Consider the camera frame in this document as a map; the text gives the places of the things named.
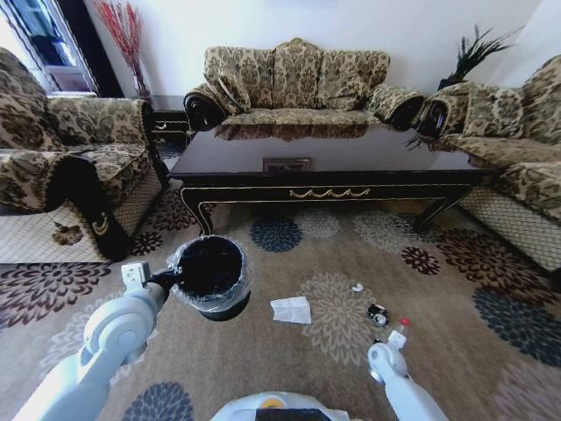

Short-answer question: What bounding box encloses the white crumpled paper tissue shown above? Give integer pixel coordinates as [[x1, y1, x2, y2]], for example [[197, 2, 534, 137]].
[[269, 296, 313, 325]]

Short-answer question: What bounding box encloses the dark wooden side table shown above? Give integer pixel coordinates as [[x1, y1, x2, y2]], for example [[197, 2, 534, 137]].
[[148, 109, 191, 146]]

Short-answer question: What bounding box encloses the floral patterned sofa, lattice base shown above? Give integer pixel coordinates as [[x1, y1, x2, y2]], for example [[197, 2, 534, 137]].
[[417, 55, 561, 275]]

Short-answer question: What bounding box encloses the vase with red branches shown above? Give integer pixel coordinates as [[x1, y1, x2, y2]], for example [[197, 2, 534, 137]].
[[93, 0, 155, 104]]

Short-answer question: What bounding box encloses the dark glossy wooden coffee table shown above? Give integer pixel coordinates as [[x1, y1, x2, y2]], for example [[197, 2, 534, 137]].
[[167, 123, 500, 236]]

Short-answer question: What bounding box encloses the flower patterned beige rug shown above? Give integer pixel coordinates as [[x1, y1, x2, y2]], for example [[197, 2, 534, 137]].
[[0, 188, 561, 421]]

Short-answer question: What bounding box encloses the floral patterned armchair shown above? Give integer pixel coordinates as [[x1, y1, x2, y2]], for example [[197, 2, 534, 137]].
[[0, 46, 170, 265]]

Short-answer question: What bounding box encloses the floral throw cushion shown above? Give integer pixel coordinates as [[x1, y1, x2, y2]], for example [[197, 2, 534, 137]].
[[216, 71, 253, 117]]

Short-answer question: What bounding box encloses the black trash bin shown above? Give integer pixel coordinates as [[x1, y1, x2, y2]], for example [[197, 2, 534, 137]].
[[167, 234, 252, 323]]

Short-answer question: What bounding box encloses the window with white frame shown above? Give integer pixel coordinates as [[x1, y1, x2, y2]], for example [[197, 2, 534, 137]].
[[0, 0, 100, 96]]

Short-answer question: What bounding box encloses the white robot front shell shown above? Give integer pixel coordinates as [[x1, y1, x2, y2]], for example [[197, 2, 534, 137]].
[[209, 390, 352, 421]]

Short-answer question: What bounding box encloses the dark curtain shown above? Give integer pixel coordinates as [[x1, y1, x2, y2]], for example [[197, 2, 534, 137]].
[[56, 0, 124, 99]]

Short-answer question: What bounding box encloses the black crushed can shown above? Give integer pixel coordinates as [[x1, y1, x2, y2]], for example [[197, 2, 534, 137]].
[[366, 303, 393, 328]]

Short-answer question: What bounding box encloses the dark green potted plant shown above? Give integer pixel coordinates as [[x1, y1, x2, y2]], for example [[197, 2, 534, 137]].
[[437, 25, 525, 91]]

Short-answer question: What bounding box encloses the floral patterned three-seat sofa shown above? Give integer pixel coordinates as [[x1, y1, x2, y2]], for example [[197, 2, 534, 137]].
[[183, 37, 426, 133]]

